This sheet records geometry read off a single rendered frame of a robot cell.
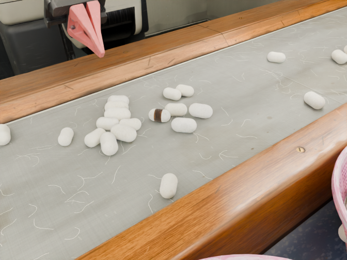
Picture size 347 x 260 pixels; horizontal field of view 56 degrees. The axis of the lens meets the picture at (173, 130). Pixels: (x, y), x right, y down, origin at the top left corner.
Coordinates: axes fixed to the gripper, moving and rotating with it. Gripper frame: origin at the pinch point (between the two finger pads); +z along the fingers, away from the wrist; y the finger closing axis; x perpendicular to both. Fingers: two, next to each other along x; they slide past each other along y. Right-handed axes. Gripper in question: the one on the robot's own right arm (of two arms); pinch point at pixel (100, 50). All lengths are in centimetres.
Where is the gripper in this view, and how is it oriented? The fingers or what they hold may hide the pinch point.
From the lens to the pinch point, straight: 53.7
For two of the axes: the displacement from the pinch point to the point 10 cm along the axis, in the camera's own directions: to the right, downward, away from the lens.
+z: 4.7, 8.7, -1.4
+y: 8.1, -3.6, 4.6
